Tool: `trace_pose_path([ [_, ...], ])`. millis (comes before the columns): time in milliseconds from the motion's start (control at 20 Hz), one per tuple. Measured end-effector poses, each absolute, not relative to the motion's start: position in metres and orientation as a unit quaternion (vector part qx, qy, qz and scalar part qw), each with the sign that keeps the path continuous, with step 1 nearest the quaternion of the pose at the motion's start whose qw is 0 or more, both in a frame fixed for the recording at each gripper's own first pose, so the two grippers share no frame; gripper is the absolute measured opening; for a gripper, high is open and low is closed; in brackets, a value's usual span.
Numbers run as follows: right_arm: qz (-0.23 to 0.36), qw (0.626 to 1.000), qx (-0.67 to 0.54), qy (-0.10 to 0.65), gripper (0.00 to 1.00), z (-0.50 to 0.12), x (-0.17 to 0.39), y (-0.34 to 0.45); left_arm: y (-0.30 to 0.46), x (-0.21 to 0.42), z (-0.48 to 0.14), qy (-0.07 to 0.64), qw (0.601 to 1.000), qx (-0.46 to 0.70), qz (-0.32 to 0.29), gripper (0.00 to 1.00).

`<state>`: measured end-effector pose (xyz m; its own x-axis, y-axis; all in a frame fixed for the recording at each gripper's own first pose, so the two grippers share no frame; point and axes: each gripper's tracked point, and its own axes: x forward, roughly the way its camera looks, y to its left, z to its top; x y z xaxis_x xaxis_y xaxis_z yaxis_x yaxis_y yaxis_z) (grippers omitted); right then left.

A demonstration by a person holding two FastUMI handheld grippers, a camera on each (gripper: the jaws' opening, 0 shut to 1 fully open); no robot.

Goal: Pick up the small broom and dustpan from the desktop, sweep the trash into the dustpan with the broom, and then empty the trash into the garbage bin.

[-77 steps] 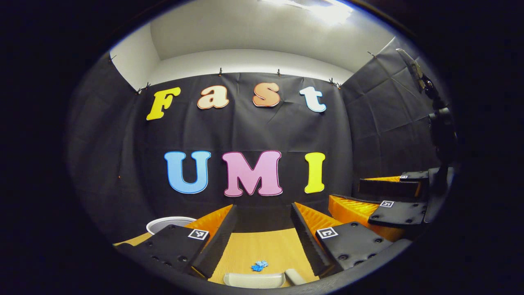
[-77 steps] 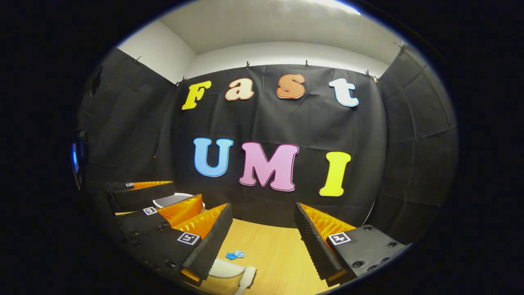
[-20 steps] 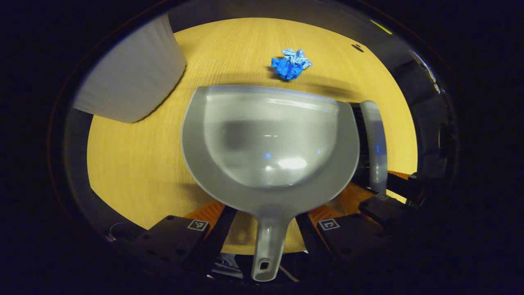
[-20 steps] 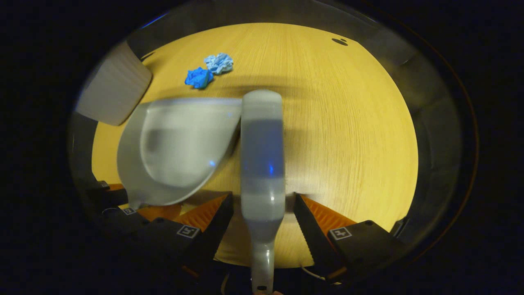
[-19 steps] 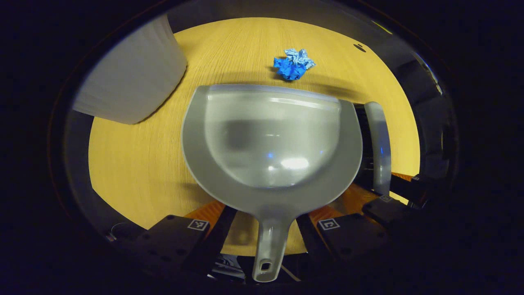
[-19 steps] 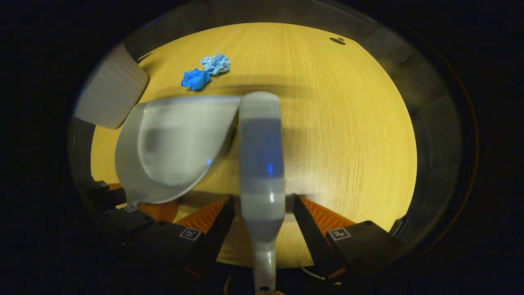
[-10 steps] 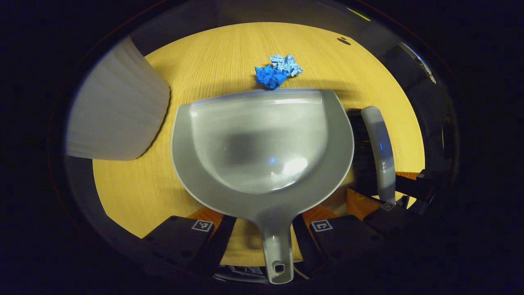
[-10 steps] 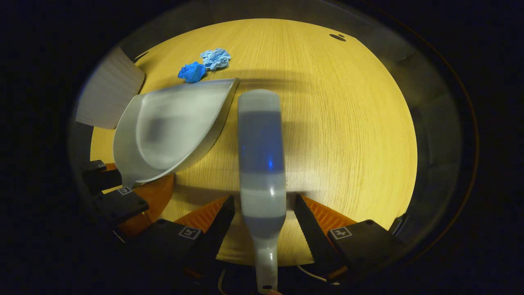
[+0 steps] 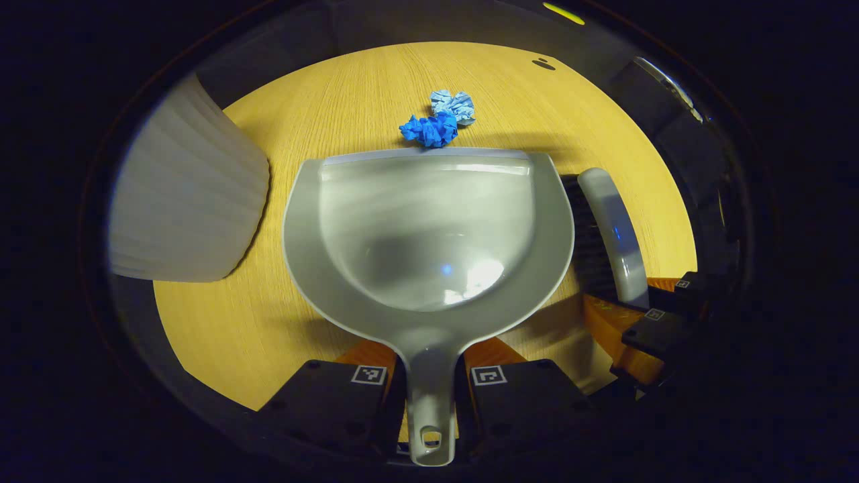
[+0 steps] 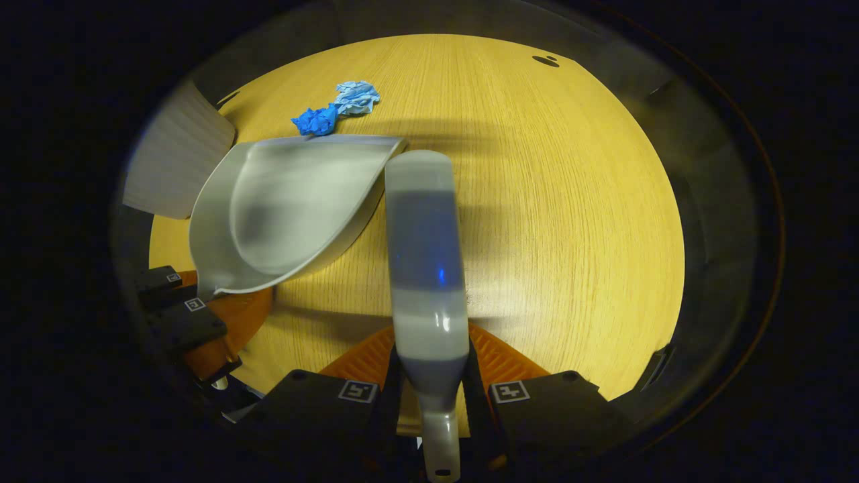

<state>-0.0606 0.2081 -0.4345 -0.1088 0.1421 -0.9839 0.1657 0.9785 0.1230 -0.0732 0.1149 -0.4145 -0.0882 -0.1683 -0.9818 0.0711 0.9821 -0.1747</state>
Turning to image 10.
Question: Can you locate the light blue paper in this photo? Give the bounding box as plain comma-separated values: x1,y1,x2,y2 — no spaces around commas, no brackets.
334,80,381,117

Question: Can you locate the white dustpan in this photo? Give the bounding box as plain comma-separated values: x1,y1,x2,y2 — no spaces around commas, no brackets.
189,134,409,301

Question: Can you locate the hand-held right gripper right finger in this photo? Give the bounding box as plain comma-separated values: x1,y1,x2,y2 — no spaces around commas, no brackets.
460,322,640,481

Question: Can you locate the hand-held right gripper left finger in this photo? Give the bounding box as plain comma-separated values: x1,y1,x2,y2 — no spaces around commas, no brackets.
232,325,420,481

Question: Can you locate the dark blue paper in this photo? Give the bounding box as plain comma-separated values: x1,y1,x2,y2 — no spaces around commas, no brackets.
291,104,340,138

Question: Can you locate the small white broom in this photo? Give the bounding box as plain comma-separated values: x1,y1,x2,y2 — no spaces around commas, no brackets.
384,149,471,483

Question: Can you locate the wooden desktop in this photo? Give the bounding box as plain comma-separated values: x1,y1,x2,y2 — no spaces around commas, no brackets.
148,34,686,438

